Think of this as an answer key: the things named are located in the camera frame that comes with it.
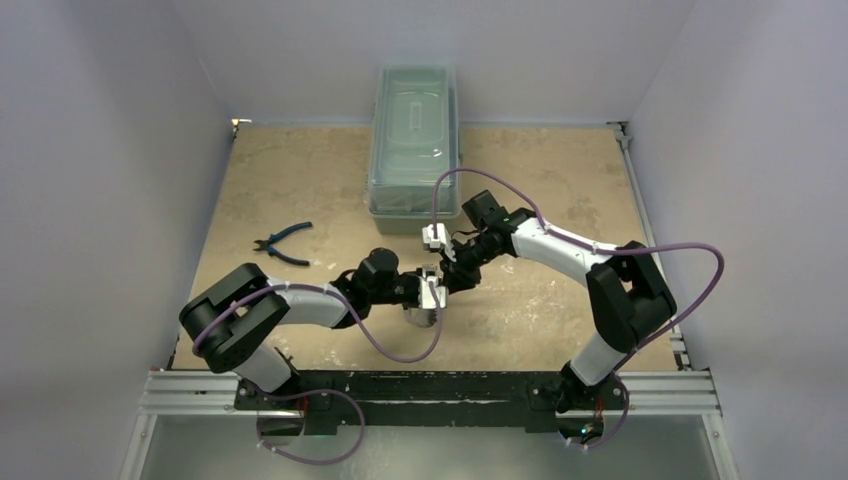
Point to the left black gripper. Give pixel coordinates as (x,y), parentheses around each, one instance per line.
(415,276)

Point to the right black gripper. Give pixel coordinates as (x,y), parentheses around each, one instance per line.
(460,263)

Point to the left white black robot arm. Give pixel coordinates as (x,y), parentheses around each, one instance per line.
(230,322)

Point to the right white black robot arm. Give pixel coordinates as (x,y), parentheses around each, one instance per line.
(629,298)

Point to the clear plastic storage box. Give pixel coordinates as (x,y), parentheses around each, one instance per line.
(415,140)

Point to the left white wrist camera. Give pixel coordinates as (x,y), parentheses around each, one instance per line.
(432,293)

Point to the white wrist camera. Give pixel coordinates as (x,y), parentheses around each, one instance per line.
(432,293)
(436,239)

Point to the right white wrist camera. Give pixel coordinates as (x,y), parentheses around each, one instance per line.
(436,239)

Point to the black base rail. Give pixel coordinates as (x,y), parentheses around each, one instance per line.
(584,424)

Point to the aluminium frame rail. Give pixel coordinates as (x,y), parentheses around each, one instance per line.
(205,393)

